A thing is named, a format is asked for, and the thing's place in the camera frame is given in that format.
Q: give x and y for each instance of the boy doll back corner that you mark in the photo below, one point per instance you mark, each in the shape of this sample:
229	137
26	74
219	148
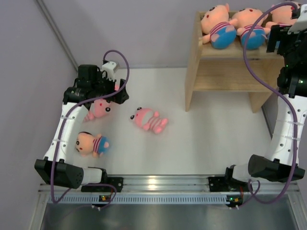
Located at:
281	16

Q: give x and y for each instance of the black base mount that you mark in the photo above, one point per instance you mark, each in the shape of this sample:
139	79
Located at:
225	184
116	182

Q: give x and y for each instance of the boy doll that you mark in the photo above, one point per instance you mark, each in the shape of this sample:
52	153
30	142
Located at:
87	144

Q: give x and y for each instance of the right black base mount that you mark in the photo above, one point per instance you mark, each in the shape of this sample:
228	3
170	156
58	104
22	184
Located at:
225	184

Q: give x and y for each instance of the wooden two-tier shelf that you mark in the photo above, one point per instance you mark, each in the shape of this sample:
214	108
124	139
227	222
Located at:
212	69

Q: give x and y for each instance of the boy doll shelved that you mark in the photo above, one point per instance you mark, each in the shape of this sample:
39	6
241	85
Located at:
245	19
217	28

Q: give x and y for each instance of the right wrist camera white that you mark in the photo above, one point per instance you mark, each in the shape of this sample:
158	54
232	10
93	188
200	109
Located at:
300	14

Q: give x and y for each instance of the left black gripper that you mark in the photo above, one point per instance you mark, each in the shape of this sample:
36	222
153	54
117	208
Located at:
119	97

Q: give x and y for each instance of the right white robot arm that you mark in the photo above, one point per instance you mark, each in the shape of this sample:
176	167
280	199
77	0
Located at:
280	162

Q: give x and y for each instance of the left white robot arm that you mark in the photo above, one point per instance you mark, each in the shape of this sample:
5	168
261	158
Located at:
56	167

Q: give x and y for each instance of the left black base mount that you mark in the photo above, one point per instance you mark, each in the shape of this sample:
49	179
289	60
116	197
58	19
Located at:
116	182

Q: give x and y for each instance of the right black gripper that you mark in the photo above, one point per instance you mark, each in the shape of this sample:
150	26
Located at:
283	36

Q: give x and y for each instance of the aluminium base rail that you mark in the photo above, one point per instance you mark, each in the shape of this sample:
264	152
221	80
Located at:
181	184

